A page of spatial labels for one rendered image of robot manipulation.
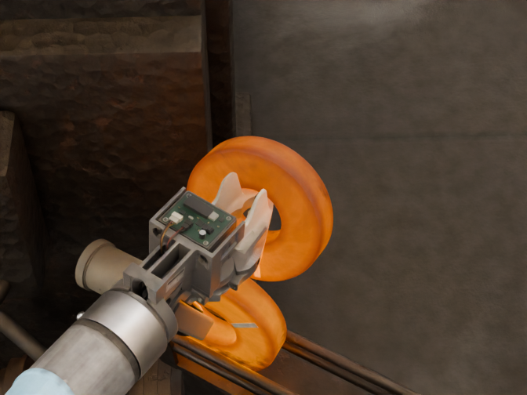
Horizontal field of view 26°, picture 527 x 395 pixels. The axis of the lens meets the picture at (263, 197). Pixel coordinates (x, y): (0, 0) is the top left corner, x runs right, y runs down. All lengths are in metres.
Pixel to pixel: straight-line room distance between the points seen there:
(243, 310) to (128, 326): 0.19
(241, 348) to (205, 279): 0.18
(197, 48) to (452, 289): 1.00
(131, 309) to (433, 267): 1.19
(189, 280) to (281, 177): 0.14
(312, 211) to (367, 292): 0.97
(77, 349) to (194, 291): 0.15
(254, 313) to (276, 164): 0.15
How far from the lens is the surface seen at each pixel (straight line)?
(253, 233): 1.10
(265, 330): 1.15
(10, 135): 1.26
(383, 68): 2.43
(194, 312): 1.09
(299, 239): 1.14
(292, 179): 1.11
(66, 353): 0.97
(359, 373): 1.18
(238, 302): 1.13
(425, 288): 2.09
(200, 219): 1.04
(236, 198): 1.13
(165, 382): 1.37
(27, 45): 1.24
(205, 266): 1.02
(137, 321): 0.99
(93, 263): 1.27
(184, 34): 1.23
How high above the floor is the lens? 1.73
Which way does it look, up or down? 52 degrees down
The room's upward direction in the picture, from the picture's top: straight up
